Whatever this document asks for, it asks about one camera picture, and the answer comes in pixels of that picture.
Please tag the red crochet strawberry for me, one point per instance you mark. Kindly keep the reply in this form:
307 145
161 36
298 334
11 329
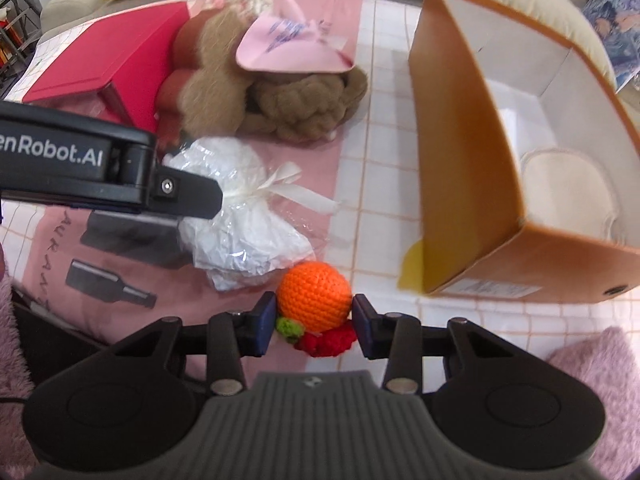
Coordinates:
327 341

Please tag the cream round pad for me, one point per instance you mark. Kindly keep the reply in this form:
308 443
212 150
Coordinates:
570 195

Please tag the beige sofa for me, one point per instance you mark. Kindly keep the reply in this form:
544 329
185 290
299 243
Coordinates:
70 2

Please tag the pink felt hat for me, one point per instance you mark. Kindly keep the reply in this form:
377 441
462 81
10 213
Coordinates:
295 45

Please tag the white plastic bag with ribbon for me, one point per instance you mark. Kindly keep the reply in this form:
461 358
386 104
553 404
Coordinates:
240 230

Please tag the olive brown knotted plush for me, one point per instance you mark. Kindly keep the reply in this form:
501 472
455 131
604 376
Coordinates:
305 102

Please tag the beige pillow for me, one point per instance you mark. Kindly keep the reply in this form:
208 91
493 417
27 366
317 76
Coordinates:
592 45

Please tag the reddish brown plush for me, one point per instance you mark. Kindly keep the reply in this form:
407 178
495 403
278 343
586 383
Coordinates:
186 37

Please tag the tan furry plush toy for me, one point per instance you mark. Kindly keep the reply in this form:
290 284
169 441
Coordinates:
215 75

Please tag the orange rimmed tray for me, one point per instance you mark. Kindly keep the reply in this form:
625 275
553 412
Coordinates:
460 150

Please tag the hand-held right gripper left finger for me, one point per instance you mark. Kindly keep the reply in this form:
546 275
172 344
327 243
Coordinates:
262 327

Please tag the metal shelf rack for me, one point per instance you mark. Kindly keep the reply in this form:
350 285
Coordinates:
15 20

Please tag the orange crochet ball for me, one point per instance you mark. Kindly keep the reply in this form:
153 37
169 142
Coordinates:
314 295

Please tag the pink fluffy cloth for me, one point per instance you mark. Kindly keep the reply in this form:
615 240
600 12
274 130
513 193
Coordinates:
12 360
600 365

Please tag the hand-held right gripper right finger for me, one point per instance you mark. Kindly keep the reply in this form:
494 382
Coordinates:
364 332

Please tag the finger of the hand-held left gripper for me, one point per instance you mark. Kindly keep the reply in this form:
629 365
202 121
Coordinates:
190 192

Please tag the red box lid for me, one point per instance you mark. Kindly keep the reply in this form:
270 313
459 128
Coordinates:
100 55

